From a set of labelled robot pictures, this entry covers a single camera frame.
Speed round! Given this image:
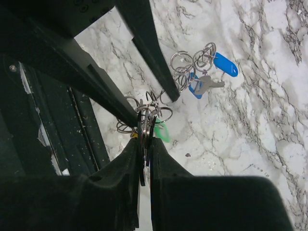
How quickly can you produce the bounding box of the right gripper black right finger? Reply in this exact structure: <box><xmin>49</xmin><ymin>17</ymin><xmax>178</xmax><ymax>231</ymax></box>
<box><xmin>150</xmin><ymin>138</ymin><xmax>293</xmax><ymax>231</ymax></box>

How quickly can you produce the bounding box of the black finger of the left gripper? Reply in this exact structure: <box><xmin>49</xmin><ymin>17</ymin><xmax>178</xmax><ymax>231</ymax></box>
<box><xmin>115</xmin><ymin>0</ymin><xmax>180</xmax><ymax>102</ymax></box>

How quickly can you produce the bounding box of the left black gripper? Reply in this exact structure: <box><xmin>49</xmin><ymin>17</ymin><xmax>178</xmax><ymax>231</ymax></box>
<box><xmin>0</xmin><ymin>0</ymin><xmax>137</xmax><ymax>127</ymax></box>

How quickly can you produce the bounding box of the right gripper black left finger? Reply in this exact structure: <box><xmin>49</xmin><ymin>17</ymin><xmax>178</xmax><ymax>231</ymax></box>
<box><xmin>0</xmin><ymin>139</ymin><xmax>139</xmax><ymax>231</ymax></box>

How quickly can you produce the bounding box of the green key tag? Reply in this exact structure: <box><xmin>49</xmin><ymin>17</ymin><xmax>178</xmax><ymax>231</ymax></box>
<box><xmin>154</xmin><ymin>118</ymin><xmax>170</xmax><ymax>143</ymax></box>

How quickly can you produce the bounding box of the silver key black head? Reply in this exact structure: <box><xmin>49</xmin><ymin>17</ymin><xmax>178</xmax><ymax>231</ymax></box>
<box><xmin>137</xmin><ymin>111</ymin><xmax>156</xmax><ymax>186</ymax></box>

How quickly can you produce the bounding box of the silver key organiser with rings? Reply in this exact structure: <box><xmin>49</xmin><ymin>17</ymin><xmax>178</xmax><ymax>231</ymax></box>
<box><xmin>115</xmin><ymin>42</ymin><xmax>227</xmax><ymax>135</ymax></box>

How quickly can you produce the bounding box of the blue key tag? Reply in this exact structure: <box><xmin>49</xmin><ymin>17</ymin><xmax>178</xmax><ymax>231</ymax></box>
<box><xmin>213</xmin><ymin>52</ymin><xmax>238</xmax><ymax>77</ymax></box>

